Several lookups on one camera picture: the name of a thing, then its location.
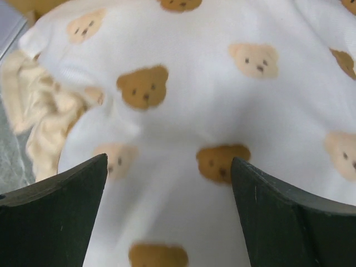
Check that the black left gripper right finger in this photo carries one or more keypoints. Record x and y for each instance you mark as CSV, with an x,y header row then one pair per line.
x,y
287,226

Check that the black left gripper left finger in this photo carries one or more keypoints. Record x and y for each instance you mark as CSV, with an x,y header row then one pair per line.
x,y
50,223

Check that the bear print bed mattress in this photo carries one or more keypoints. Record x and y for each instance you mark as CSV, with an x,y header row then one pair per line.
x,y
172,92

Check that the wooden pet bed frame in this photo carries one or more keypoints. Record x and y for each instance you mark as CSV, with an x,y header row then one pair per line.
x,y
40,7

